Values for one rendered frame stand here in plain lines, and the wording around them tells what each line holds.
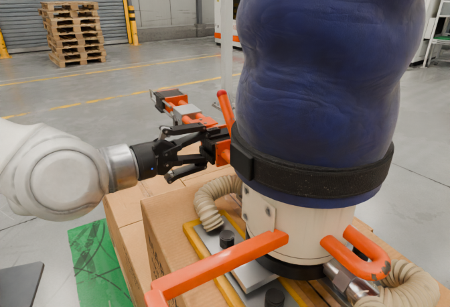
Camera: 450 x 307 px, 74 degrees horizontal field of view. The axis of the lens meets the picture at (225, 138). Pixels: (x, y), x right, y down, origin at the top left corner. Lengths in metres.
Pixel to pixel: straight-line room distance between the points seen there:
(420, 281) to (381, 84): 0.29
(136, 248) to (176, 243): 0.77
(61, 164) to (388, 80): 0.37
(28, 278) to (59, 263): 1.13
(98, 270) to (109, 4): 9.12
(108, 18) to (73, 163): 10.16
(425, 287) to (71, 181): 0.48
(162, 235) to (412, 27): 0.54
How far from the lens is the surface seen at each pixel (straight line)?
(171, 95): 0.96
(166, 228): 0.66
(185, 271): 0.40
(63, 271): 2.20
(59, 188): 0.39
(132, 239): 1.43
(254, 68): 0.36
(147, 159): 0.61
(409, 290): 0.51
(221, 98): 0.64
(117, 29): 10.60
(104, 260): 2.16
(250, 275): 0.51
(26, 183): 0.40
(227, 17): 4.13
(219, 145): 0.63
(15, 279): 1.15
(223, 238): 0.57
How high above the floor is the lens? 1.51
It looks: 26 degrees down
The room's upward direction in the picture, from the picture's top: straight up
